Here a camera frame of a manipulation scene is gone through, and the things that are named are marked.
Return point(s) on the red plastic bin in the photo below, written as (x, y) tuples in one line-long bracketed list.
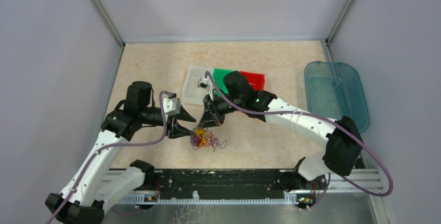
[(256, 80)]

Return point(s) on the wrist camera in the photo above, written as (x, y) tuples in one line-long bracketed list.
[(171, 105), (204, 83)]

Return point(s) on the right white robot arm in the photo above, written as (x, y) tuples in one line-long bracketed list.
[(339, 139)]

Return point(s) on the aluminium frame post left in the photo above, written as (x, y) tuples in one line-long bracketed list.
[(103, 14)]

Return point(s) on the green plastic bin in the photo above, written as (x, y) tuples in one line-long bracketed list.
[(218, 76)]

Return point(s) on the white cable duct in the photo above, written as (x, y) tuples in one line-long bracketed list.
[(142, 199)]

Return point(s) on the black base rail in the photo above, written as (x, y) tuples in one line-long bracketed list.
[(229, 184)]

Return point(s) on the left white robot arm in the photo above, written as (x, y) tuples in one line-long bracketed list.
[(86, 199)]

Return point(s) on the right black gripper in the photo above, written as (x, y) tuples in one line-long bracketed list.
[(211, 117)]

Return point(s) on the aluminium frame post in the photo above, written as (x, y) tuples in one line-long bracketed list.
[(339, 21), (103, 14)]

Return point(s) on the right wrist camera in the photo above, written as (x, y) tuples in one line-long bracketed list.
[(204, 83)]

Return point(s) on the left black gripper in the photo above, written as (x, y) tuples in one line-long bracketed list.
[(178, 131)]

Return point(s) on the white plastic bin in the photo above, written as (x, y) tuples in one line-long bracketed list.
[(191, 93)]

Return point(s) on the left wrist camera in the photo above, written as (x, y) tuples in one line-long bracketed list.
[(171, 105)]

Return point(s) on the aluminium frame post right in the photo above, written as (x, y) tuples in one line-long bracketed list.
[(339, 21)]

